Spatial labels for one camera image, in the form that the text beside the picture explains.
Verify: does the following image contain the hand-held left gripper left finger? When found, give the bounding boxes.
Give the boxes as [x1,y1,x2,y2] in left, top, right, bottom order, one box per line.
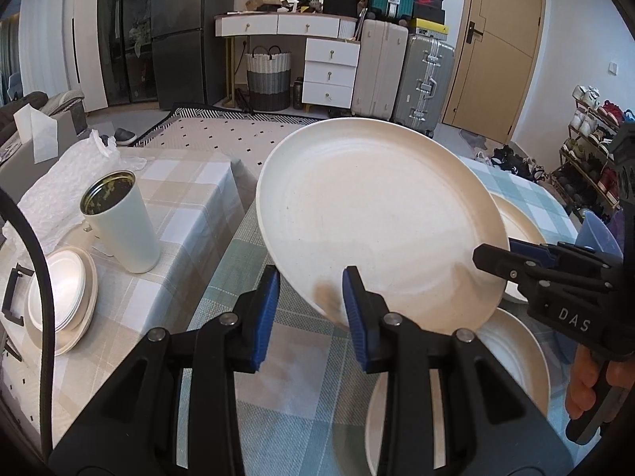
[48,264,282,476]

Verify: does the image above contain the silver suitcase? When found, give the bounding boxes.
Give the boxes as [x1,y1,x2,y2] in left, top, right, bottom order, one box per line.
[392,32,456,138]

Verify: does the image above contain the wooden door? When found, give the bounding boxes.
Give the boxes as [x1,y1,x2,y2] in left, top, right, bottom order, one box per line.
[441,0,546,146]

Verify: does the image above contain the wooden shoe rack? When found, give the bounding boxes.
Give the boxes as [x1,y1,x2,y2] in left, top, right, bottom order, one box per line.
[558,96,635,219]

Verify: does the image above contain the scattered loose shoes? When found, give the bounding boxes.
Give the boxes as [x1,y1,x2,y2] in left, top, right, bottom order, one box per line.
[473,144,546,182]

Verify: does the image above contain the beige suitcase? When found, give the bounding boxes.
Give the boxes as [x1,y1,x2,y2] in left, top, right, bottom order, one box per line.
[352,19,410,122]

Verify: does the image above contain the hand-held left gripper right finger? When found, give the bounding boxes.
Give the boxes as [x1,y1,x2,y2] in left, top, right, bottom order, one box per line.
[341,265,576,476]

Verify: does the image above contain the green checked tablecloth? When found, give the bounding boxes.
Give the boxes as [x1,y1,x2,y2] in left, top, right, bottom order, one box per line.
[186,159,581,476]

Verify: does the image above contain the patterned rug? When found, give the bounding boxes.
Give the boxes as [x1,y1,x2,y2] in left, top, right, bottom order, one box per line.
[131,104,318,159]

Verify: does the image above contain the small white plate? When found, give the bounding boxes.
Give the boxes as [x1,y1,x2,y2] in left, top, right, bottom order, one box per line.
[28,249,89,333]

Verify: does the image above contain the red black shoe box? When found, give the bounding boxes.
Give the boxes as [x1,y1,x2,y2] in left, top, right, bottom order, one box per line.
[413,0,444,21]

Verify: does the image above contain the beige checked tablecloth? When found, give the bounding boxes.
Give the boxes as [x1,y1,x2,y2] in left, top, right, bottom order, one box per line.
[0,146,249,457]

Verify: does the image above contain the dark grey fridge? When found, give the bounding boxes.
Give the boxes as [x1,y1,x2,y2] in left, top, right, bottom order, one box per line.
[149,0,239,112]

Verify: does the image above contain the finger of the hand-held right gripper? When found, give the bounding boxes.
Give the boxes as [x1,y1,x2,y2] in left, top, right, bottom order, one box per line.
[509,239,623,271]
[472,244,613,294]

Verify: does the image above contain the grey sofa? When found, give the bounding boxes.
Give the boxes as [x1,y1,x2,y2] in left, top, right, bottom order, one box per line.
[0,90,85,134]

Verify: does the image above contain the white bubble wrap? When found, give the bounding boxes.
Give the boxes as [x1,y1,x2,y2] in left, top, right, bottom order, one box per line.
[2,129,147,259]

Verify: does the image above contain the black cable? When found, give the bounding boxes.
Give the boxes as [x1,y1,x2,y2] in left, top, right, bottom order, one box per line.
[0,187,54,462]

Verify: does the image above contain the white dresser with drawers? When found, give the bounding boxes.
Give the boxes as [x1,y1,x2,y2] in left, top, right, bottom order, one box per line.
[214,10,361,110]

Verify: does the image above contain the woven laundry basket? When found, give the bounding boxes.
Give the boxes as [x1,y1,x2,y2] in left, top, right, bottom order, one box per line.
[245,46,292,112]

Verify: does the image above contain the blue bowl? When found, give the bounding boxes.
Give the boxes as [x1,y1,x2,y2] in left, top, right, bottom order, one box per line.
[575,209,623,253]

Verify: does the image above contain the yellow black shoe box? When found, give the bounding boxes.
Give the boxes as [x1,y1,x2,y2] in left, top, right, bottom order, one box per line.
[409,17,450,43]

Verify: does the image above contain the person's right hand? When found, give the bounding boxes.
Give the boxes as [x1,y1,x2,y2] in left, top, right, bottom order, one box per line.
[564,346,635,421]

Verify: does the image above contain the white tissue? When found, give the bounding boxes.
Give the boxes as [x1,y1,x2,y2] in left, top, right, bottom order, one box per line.
[13,106,58,163]

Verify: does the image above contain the white wardrobe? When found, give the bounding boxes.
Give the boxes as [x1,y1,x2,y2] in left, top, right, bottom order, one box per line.
[17,0,107,112]

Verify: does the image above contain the stack of white plates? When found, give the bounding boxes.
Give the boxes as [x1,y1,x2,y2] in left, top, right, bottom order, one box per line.
[24,245,98,357]

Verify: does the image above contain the black glass cabinet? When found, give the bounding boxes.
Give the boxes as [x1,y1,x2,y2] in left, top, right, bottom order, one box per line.
[96,0,162,107]

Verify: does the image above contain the rows of assorted sneakers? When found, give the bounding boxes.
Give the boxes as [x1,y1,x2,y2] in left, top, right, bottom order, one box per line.
[560,84,635,209]

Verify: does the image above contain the black metal bracket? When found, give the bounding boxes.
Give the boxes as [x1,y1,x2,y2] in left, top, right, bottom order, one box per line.
[1,264,35,325]

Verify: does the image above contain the white tumbler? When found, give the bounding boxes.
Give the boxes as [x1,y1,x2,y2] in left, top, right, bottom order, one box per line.
[79,169,162,274]

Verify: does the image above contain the grey tissue box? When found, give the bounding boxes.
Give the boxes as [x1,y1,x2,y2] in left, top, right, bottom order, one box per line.
[0,108,89,182]

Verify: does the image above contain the large cream plate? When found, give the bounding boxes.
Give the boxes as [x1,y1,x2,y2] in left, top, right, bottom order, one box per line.
[255,118,512,330]
[489,192,549,303]
[364,307,550,476]

